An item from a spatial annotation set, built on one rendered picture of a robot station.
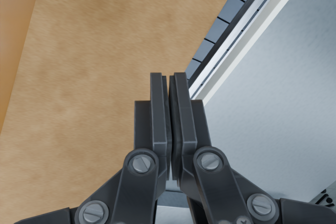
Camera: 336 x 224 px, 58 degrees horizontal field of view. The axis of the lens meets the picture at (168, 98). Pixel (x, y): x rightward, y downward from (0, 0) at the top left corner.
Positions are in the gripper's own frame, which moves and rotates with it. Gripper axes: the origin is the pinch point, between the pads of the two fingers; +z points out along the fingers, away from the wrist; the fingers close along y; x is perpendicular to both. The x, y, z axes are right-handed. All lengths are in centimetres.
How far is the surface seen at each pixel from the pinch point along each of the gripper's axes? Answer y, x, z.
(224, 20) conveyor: 11.5, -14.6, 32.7
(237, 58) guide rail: 13.5, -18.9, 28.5
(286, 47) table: 27, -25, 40
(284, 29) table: 26, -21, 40
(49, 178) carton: -8.2, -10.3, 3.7
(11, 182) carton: -10.6, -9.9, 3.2
